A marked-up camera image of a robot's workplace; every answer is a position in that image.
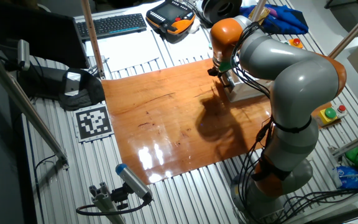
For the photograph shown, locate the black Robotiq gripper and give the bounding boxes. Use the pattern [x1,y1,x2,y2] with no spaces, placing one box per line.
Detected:
[207,65,225,78]

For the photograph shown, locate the black metal drawer handle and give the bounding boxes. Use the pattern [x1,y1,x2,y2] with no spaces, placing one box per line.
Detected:
[221,73,239,98]

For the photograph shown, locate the white drawer cabinet housing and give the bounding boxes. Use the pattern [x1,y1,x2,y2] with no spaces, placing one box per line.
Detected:
[228,73,275,103]

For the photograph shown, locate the black filament spool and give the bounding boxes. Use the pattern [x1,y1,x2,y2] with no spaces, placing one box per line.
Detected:
[202,0,243,26]

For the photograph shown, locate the orange black teach pendant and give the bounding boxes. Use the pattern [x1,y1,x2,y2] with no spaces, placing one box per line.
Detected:
[145,0,196,44]

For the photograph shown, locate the glossy wooden board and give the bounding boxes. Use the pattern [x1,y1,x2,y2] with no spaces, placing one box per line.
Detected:
[101,57,334,186]

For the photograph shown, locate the orange button box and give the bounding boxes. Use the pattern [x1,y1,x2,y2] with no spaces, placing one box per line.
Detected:
[283,37,304,50]

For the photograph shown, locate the blue cloth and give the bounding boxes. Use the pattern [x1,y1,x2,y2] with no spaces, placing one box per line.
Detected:
[239,4,310,35]

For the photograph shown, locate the white paper sheet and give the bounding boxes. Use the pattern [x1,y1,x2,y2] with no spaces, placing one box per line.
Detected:
[85,29,161,73]

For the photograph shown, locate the black computer keyboard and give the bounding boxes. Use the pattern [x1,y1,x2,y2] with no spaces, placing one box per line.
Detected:
[75,12,148,41]

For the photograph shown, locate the yellow grey button box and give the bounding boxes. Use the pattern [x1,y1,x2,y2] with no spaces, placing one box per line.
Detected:
[316,105,347,127]

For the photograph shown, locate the black fabric bag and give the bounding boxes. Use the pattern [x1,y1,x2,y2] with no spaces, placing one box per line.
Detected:
[17,65,106,112]

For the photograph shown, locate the black white fiducial marker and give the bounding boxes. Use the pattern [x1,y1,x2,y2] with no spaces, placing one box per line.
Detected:
[73,104,114,143]

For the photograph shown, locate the blue plastic bag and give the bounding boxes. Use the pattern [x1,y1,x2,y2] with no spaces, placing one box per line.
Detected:
[334,164,358,190]

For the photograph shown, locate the black computer monitor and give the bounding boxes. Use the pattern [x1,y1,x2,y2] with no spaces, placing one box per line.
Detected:
[0,2,90,70]

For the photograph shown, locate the thin metal frame post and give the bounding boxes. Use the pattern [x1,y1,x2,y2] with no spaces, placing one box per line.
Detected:
[249,0,269,22]

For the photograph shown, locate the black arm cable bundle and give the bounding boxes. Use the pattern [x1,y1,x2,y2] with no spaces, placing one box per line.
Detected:
[230,21,279,223]

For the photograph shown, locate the wood-coloured upright post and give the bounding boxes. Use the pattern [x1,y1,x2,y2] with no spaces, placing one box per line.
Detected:
[80,0,106,80]

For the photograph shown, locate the grey camera blue end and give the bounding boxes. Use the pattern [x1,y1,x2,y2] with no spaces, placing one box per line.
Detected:
[115,163,154,202]

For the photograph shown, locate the slanted metal frame post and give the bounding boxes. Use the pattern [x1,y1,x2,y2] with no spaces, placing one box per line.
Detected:
[326,1,358,60]

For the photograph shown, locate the grey aluminium frame beam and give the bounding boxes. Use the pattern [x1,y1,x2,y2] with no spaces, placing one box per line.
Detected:
[331,127,358,158]
[0,40,70,170]

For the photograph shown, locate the black cables at base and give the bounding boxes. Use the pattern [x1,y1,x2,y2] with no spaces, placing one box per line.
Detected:
[277,186,358,218]

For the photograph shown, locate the aluminium profile camera mount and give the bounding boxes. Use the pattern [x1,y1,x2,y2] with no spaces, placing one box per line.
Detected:
[88,182,127,224]

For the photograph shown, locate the black camera cable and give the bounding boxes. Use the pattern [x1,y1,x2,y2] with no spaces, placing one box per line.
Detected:
[75,198,152,217]

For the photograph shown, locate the small grey depth camera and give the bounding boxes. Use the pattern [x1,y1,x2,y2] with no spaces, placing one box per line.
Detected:
[17,39,30,72]

